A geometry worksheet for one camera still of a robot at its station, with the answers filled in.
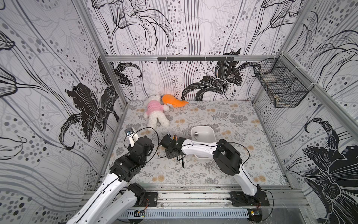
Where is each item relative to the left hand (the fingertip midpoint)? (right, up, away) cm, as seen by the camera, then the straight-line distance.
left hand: (146, 141), depth 74 cm
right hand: (+12, -11, +19) cm, 25 cm away
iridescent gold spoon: (+14, -1, +22) cm, 26 cm away
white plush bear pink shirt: (-1, +17, +27) cm, 32 cm away
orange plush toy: (+11, +25, +37) cm, 46 cm away
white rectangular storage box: (+37, 0, +25) cm, 45 cm away
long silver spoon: (+29, 0, +24) cm, 38 cm away
